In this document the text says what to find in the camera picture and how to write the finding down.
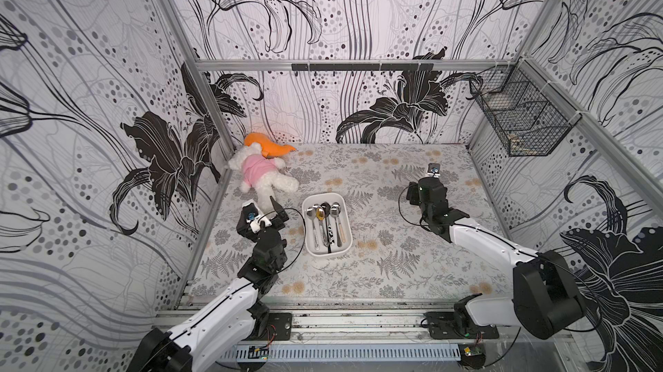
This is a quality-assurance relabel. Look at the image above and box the spoon with beige handle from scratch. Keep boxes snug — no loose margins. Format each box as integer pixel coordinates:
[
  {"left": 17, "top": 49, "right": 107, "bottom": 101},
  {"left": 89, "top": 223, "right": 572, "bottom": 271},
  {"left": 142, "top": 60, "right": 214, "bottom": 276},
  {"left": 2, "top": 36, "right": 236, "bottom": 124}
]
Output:
[{"left": 331, "top": 202, "right": 346, "bottom": 248}]

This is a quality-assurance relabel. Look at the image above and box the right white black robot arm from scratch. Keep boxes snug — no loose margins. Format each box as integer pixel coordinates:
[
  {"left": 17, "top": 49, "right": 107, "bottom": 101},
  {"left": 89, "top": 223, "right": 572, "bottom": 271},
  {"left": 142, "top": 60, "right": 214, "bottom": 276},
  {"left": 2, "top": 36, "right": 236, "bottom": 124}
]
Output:
[{"left": 400, "top": 175, "right": 587, "bottom": 339}]

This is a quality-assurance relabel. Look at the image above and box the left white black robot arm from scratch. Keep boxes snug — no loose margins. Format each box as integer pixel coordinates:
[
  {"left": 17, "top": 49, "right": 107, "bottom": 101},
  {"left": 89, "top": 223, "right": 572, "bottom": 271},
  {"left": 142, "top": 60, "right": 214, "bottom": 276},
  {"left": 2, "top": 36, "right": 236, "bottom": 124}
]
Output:
[{"left": 128, "top": 199, "right": 288, "bottom": 371}]

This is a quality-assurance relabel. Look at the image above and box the white rectangular storage tray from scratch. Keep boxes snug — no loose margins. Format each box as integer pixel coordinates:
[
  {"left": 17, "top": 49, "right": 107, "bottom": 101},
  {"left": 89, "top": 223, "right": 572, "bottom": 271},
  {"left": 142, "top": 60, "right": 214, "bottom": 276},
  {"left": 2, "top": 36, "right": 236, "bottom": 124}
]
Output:
[{"left": 301, "top": 192, "right": 353, "bottom": 259}]

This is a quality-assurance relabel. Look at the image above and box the white teddy bear pink shirt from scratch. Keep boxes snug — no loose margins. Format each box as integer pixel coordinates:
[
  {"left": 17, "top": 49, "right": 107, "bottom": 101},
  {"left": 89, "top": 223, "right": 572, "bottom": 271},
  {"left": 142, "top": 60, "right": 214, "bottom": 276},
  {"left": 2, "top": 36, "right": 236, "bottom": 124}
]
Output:
[{"left": 228, "top": 142, "right": 300, "bottom": 211}]

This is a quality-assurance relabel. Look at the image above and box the orange plush toy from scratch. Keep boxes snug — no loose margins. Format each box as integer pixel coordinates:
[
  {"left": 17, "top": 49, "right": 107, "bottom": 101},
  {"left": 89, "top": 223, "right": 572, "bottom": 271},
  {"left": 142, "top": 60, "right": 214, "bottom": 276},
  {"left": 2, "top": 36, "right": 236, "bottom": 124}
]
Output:
[{"left": 243, "top": 132, "right": 296, "bottom": 158}]

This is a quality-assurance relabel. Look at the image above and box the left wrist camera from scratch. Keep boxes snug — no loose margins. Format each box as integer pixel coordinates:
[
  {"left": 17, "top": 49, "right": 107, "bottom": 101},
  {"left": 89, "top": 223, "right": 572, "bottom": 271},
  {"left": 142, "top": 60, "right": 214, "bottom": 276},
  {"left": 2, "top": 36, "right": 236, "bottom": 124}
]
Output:
[{"left": 242, "top": 202, "right": 271, "bottom": 233}]

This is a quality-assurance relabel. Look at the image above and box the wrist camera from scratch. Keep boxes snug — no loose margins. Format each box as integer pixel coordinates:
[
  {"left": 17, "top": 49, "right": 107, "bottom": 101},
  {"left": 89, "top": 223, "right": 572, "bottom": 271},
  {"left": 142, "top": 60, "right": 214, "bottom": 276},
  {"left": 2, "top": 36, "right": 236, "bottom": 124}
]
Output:
[
  {"left": 426, "top": 163, "right": 440, "bottom": 178},
  {"left": 242, "top": 202, "right": 271, "bottom": 233}
]

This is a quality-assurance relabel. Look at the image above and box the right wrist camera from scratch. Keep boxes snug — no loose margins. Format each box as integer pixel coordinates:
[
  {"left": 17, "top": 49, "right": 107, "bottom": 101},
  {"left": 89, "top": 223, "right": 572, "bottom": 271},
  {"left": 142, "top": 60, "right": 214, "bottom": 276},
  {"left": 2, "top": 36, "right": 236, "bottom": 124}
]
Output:
[{"left": 426, "top": 163, "right": 440, "bottom": 178}]

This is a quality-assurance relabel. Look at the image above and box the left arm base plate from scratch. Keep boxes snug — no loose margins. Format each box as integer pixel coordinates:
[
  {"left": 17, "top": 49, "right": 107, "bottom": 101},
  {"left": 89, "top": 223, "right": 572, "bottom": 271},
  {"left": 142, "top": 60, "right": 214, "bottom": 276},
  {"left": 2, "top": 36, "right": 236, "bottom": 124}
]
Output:
[{"left": 246, "top": 312, "right": 293, "bottom": 342}]

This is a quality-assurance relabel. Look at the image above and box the aluminium front rail frame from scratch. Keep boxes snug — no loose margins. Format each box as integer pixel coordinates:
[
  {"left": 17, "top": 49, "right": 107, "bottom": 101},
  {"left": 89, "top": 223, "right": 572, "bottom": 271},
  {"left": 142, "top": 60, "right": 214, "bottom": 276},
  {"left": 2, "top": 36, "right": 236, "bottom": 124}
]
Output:
[{"left": 149, "top": 298, "right": 576, "bottom": 344}]

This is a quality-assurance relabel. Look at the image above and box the black wire basket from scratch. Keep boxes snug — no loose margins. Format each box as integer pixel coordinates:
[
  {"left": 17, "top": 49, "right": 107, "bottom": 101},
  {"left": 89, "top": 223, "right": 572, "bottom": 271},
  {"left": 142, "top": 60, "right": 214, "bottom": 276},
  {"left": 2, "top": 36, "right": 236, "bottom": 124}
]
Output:
[{"left": 470, "top": 66, "right": 578, "bottom": 157}]

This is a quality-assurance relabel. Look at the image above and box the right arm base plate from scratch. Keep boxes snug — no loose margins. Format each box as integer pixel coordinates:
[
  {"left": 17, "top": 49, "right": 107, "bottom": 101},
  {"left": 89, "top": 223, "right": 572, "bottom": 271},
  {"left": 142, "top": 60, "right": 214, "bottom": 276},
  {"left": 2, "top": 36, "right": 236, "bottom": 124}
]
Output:
[{"left": 420, "top": 312, "right": 500, "bottom": 341}]

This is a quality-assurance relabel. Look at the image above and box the white slotted cable duct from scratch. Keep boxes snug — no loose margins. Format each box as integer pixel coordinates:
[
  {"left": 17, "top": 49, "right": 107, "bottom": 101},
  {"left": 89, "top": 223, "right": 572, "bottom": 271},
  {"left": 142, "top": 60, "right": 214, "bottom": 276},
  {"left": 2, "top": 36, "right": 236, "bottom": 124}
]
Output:
[{"left": 218, "top": 344, "right": 461, "bottom": 363}]

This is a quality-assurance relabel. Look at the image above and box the black bar on rail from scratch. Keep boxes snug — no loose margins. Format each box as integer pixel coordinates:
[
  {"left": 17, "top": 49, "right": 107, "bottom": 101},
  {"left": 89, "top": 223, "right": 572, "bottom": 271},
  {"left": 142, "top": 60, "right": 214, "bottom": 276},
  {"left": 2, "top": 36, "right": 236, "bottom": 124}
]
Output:
[{"left": 291, "top": 63, "right": 433, "bottom": 71}]

